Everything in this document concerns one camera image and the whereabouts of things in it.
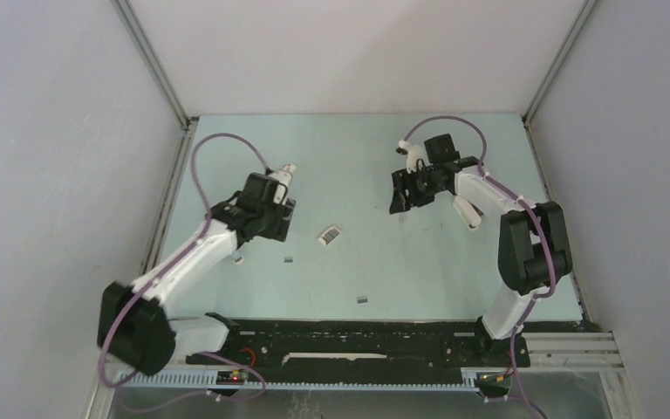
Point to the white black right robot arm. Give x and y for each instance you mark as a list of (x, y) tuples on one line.
[(533, 251)]

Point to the aluminium frame rail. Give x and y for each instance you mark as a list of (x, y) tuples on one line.
[(548, 352)]

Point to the white staple tray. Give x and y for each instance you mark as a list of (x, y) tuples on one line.
[(329, 235)]

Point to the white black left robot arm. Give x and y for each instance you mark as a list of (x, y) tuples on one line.
[(134, 322)]

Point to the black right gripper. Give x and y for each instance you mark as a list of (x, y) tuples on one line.
[(400, 182)]

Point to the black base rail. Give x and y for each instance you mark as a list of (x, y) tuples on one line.
[(368, 352)]

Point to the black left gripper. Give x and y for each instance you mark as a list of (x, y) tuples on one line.
[(277, 231)]

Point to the white stapler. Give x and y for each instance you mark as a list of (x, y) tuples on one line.
[(467, 212)]

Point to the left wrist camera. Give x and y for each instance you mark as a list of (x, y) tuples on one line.
[(283, 185)]

